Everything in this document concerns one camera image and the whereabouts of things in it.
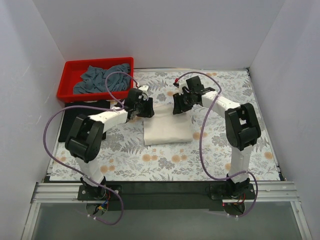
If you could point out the blue grey t shirt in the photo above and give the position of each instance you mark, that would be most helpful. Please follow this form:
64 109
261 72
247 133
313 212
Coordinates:
93 80

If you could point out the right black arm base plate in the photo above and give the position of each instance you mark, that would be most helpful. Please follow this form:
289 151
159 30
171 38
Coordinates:
221 191

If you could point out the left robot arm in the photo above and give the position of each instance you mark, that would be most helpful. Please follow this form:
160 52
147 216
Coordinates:
86 134

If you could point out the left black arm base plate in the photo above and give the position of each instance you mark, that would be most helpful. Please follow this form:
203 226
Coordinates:
112 192

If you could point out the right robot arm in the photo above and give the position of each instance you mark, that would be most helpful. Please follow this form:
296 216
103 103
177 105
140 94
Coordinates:
242 132

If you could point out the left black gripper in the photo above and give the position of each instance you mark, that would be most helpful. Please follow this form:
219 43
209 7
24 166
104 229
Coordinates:
146 109

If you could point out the floral patterned table mat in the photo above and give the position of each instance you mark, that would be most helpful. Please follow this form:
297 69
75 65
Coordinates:
124 157

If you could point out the cream white t shirt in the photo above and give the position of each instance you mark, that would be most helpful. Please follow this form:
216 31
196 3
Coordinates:
167 128

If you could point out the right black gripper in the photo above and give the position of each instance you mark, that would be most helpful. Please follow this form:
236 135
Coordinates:
179 104

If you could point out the folded black t shirt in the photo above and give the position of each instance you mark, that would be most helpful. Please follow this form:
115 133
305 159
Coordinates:
71 114

